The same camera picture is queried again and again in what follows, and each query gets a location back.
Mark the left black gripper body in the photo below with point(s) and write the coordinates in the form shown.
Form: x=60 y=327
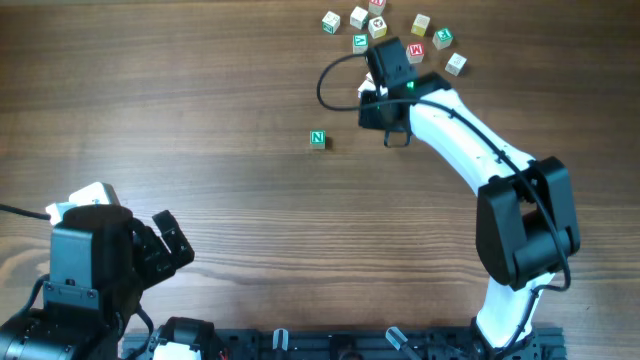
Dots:
x=151 y=248

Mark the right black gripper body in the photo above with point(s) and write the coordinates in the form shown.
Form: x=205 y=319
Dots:
x=382 y=118

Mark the wooden block green letter N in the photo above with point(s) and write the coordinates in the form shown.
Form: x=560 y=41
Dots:
x=318 y=139

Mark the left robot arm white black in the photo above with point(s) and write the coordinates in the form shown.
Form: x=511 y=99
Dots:
x=102 y=261

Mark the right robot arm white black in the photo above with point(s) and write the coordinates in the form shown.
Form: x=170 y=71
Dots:
x=526 y=223

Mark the wooden block red edge lower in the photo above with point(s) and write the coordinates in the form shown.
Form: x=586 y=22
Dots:
x=366 y=86

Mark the wooden block red edge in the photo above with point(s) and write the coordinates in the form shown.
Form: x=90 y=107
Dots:
x=376 y=6
x=366 y=86

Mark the wooden block red letter M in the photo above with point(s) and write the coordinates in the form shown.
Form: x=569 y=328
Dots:
x=415 y=52

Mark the wooden block green letter Y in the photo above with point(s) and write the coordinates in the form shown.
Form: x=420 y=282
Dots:
x=360 y=43

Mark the wooden block yellow side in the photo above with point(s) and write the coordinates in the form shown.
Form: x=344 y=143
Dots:
x=377 y=27

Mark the wooden block far right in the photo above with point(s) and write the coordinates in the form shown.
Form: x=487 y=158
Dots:
x=455 y=64

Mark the wooden block green letter right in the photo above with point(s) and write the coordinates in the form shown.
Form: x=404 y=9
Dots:
x=442 y=38

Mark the wooden block plain top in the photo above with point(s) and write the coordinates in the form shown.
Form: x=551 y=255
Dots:
x=358 y=17

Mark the wooden block red top edge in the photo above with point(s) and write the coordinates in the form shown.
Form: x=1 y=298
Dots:
x=376 y=6

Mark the wooden block green corner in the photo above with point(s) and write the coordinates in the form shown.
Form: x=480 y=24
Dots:
x=331 y=22

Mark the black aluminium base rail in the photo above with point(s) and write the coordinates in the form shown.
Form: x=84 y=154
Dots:
x=433 y=344

